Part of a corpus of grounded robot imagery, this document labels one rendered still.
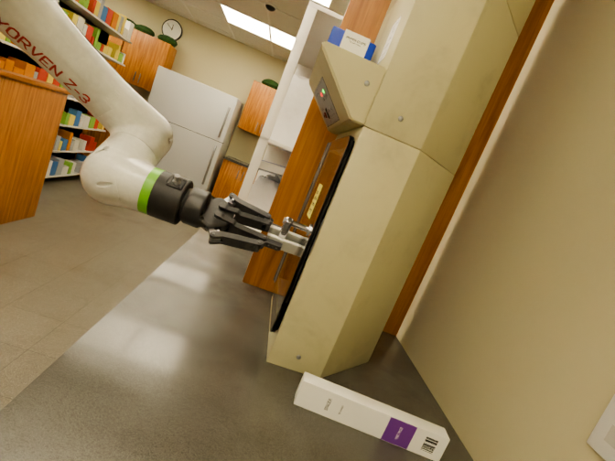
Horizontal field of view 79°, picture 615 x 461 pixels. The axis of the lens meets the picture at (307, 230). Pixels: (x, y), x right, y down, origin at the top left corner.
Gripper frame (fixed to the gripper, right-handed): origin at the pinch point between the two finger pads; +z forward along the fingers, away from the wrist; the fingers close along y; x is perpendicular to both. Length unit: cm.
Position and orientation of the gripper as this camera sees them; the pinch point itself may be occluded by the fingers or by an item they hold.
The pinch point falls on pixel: (284, 240)
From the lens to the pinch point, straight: 75.9
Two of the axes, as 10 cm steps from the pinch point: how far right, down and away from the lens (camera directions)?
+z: 9.3, 3.5, 1.3
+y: 1.6, -6.9, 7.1
